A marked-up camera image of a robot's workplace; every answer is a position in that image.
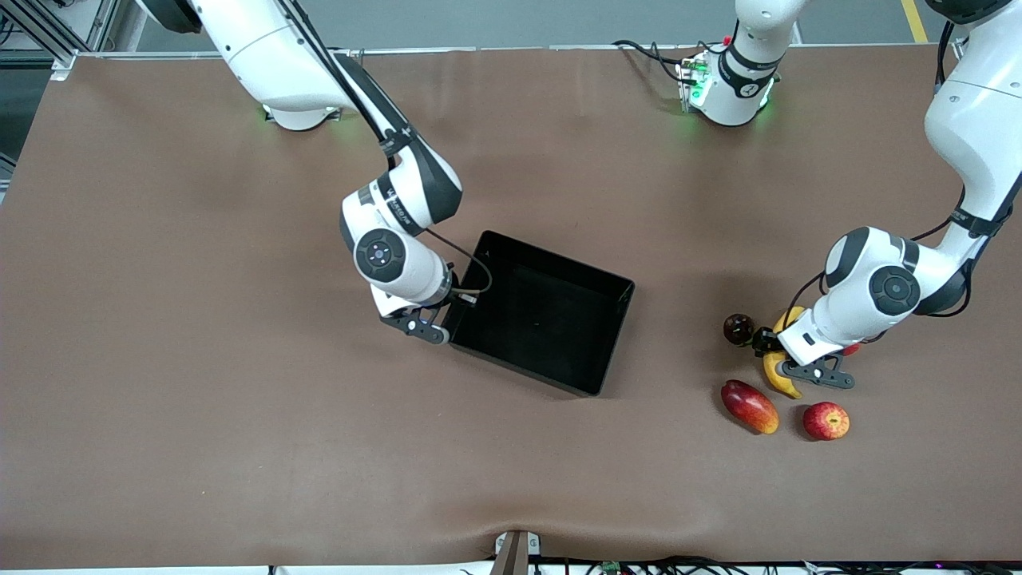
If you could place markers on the dark purple mangosteen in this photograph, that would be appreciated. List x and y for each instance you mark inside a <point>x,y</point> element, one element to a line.
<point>738,328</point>

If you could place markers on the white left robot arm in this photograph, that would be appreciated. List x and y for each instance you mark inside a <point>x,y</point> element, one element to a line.
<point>966,120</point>

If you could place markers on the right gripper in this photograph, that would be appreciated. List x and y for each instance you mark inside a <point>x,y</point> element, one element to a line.
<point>456,306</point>

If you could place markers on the aluminium frame with diagonal strut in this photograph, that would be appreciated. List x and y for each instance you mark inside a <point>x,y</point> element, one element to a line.
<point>48,36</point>

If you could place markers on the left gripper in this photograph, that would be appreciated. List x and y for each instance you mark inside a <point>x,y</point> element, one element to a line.
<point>764,341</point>

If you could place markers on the red yellow mango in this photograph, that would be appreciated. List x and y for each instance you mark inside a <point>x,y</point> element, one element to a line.
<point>750,407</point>

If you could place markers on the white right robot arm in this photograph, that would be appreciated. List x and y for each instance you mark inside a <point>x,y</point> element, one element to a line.
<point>263,48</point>

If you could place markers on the black rectangular plastic box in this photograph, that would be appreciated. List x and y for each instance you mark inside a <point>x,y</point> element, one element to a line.
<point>543,319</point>

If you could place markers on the brown table mat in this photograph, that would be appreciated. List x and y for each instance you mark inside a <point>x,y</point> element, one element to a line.
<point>239,439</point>

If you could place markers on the yellow banana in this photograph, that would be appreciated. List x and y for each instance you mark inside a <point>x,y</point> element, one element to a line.
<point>778,379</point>

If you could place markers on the red apple with yellow patch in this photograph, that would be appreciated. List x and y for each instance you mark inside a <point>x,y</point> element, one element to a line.
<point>826,421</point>

